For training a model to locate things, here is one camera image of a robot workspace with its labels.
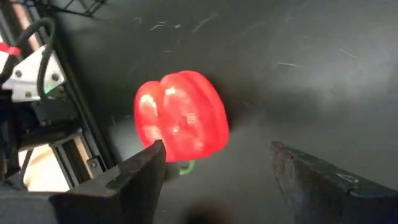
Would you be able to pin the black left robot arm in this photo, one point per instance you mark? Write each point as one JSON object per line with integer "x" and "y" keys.
{"x": 53, "y": 112}

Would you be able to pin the white metal bracket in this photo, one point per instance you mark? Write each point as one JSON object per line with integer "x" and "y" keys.
{"x": 28, "y": 77}

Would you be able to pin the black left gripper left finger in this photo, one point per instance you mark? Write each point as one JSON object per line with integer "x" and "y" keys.
{"x": 130, "y": 193}

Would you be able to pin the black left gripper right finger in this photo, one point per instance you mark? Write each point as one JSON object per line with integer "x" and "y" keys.
{"x": 317, "y": 196}

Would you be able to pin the red zip tie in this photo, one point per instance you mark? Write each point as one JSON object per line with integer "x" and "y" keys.
{"x": 9, "y": 49}

